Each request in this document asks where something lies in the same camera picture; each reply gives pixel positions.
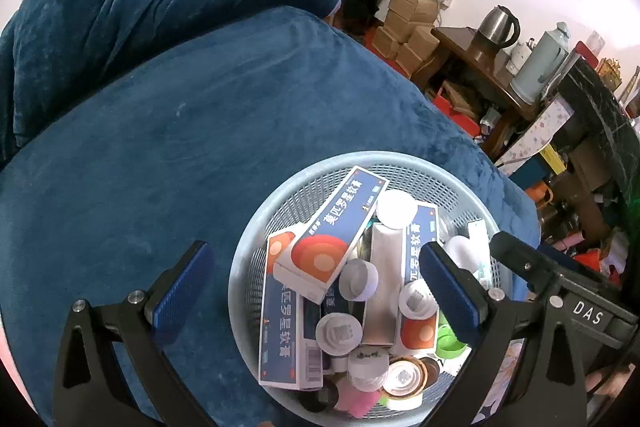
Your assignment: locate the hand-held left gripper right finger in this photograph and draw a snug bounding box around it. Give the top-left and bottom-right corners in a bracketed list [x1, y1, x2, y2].
[419, 241, 588, 427]

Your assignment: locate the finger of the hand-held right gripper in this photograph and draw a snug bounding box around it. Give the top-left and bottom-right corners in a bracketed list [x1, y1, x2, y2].
[489, 231, 556, 295]

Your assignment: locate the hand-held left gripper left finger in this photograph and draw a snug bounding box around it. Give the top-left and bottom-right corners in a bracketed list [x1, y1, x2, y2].
[52, 241, 216, 427]

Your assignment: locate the light blue plastic basket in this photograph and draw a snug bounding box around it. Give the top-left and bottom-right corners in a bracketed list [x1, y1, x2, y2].
[227, 151, 516, 427]

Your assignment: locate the white ointment tube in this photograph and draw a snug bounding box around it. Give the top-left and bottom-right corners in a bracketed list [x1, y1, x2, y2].
[467, 218, 493, 288]

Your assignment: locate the white plastic jar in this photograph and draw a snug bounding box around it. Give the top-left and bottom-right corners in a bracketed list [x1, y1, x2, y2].
[445, 234, 481, 273]

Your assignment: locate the blue medicine box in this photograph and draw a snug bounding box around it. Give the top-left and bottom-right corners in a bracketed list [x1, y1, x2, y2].
[400, 202, 441, 353]
[258, 229, 326, 390]
[272, 165, 390, 303]

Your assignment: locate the orange cup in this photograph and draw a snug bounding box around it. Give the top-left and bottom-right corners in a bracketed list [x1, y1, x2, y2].
[527, 184, 553, 208]

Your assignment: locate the silver carton box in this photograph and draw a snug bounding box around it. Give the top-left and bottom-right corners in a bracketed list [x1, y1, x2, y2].
[362, 224, 405, 348]

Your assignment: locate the white bottle cap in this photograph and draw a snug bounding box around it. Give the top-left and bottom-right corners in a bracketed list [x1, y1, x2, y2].
[376, 192, 418, 230]
[339, 258, 379, 301]
[316, 312, 363, 356]

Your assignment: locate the brown rimmed cap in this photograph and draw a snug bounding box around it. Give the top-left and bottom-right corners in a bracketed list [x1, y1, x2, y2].
[382, 356, 426, 400]

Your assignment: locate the blue plush blanket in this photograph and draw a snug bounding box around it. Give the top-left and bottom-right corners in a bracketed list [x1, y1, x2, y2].
[0, 6, 541, 427]

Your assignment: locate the floral wrapping paper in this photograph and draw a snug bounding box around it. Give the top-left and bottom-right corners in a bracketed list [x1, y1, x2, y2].
[495, 99, 571, 168]

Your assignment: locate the pink packet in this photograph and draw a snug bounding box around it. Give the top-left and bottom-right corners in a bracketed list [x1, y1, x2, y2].
[336, 379, 376, 418]

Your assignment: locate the black marble shelf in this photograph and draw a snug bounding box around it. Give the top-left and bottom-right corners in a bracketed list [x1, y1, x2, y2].
[557, 57, 640, 228]

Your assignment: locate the pale green thermos flask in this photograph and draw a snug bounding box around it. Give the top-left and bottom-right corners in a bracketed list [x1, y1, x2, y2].
[510, 22, 571, 104]

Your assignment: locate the dark wooden side table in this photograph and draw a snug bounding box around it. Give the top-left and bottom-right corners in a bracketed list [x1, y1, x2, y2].
[430, 26, 538, 158]

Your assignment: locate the steel electric kettle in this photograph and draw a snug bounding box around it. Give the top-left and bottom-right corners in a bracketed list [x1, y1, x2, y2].
[477, 5, 521, 50]

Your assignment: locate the stack of cardboard boxes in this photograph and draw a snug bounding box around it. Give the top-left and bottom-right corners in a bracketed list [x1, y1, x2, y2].
[372, 0, 441, 78]

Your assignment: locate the dark blue plush duvet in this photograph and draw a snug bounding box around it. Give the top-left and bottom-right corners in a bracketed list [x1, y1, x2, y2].
[0, 0, 347, 168]

